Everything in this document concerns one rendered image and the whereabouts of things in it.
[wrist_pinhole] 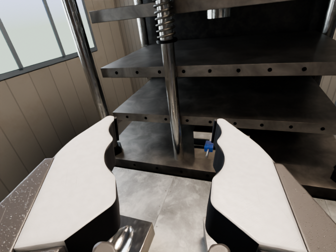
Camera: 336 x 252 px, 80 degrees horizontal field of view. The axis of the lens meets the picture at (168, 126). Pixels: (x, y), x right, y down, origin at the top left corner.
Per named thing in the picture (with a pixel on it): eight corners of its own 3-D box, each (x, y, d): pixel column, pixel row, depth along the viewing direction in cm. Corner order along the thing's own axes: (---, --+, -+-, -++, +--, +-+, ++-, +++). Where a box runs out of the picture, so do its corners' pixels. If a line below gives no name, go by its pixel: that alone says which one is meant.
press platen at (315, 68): (372, 75, 69) (378, 60, 67) (102, 77, 105) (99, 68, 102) (314, 39, 129) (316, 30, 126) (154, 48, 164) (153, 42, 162)
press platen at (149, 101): (347, 135, 82) (351, 125, 79) (114, 119, 117) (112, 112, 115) (305, 77, 141) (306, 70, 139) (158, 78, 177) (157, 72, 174)
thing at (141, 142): (365, 204, 84) (370, 194, 81) (102, 163, 126) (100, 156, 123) (312, 111, 151) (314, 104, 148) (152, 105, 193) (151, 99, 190)
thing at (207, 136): (246, 164, 103) (249, 135, 94) (194, 157, 112) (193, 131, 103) (246, 117, 143) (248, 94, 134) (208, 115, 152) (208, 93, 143)
